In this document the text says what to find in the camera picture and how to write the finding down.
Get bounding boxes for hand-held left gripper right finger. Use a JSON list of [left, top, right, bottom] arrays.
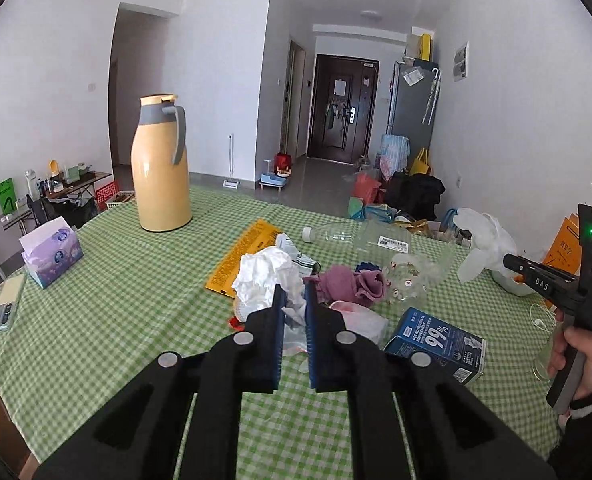
[[303, 279, 559, 480]]

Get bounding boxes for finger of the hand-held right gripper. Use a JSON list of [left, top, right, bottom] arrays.
[[503, 254, 580, 284]]

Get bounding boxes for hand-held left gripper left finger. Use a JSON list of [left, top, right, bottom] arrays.
[[34, 284, 287, 480]]

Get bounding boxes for white tissue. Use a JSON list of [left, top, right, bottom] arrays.
[[232, 246, 307, 322]]

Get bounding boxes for green white torn wrapper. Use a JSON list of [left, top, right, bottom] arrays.
[[273, 234, 323, 277]]

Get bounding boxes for yellow snack packet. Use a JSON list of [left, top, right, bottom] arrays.
[[205, 219, 284, 300]]

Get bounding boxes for clear plastic container with label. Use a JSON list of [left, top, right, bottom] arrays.
[[354, 218, 469, 275]]

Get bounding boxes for person's right forearm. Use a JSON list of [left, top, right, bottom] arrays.
[[546, 367, 592, 480]]

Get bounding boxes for orange cardboard box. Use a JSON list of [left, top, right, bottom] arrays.
[[543, 215, 592, 277]]

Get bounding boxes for white plastic bag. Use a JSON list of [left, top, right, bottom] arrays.
[[453, 207, 534, 297]]

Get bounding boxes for mauve crumpled cloth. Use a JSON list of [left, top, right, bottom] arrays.
[[303, 266, 359, 307]]

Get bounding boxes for magenta crumpled cloth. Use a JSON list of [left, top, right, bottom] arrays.
[[353, 262, 391, 309]]

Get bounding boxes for clear plastic bottle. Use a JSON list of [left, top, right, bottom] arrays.
[[302, 221, 364, 246]]

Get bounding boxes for printed clear plastic cup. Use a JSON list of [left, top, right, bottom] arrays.
[[382, 252, 452, 307]]

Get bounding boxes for dark blue carton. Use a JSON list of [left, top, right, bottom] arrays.
[[383, 307, 487, 386]]

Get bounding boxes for blue woven bag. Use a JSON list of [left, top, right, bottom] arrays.
[[363, 204, 401, 224]]

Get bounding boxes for yellow tote bag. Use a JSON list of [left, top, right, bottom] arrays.
[[408, 147, 431, 177]]

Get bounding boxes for red paper bag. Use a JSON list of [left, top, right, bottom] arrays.
[[352, 172, 383, 205]]

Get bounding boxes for blue white pet feeder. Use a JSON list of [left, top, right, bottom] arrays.
[[259, 159, 287, 191]]

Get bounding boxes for blue pink patterned bag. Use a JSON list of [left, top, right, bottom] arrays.
[[378, 134, 409, 181]]

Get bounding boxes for white mop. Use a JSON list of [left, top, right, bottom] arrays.
[[223, 133, 240, 190]]

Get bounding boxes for white folded umbrella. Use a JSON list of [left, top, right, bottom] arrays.
[[422, 67, 442, 126]]

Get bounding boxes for grey refrigerator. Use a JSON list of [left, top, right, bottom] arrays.
[[387, 59, 441, 152]]

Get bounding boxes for yellow thermos jug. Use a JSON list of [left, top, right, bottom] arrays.
[[130, 93, 193, 233]]

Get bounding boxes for red plastic crate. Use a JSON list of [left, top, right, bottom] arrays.
[[97, 181, 122, 211]]

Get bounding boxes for dark brown entrance door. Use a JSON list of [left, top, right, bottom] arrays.
[[307, 54, 379, 165]]

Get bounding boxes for interior room door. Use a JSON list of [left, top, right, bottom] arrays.
[[282, 40, 307, 158]]

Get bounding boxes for yellow box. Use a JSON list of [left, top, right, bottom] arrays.
[[405, 34, 434, 61]]

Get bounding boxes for purple tissue box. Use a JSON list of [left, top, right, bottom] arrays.
[[20, 216, 85, 289]]

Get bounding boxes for pale green smartphone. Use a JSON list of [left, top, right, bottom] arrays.
[[0, 274, 26, 333]]

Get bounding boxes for white earphone cable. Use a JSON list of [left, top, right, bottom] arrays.
[[528, 302, 557, 332]]

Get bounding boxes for blue handled bag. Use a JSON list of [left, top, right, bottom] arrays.
[[443, 207, 466, 235]]

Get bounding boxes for white wall panel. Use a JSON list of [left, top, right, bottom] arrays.
[[452, 42, 470, 82]]

